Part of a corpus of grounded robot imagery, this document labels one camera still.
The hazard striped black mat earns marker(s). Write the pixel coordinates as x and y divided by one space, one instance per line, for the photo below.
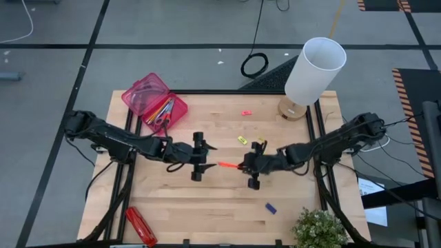
413 82
379 4

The red stapler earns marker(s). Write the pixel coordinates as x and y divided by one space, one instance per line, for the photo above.
141 226

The yellow eraser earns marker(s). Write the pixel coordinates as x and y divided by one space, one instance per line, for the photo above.
242 140

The orange marker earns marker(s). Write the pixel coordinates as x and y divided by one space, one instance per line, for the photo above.
227 164

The grey metal foot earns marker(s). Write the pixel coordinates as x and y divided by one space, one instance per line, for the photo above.
10 76

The pink transparent pencil case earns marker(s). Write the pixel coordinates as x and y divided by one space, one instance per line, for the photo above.
141 91

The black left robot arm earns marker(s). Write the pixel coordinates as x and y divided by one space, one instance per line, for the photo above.
113 139

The white paper sheet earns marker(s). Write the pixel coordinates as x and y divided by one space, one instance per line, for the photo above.
377 215

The black metal beam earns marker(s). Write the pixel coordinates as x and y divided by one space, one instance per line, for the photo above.
396 196

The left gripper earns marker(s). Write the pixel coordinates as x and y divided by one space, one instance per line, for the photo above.
186 153

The black floor mat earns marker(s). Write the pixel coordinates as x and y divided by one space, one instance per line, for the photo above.
275 81

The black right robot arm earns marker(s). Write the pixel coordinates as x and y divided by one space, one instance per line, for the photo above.
337 141

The pink eraser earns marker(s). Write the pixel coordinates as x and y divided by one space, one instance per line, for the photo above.
246 112

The small potted plant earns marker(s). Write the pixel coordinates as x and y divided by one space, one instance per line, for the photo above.
320 229

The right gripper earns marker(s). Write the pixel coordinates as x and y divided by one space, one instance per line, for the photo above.
265 162

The white shade table lamp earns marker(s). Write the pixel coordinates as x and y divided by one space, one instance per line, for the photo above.
315 72

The grey metal post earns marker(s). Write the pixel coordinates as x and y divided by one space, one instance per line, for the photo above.
430 155

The blue eraser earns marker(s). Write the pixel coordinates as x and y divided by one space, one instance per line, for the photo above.
271 208

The blue purple pen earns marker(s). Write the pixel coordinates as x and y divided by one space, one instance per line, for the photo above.
171 105

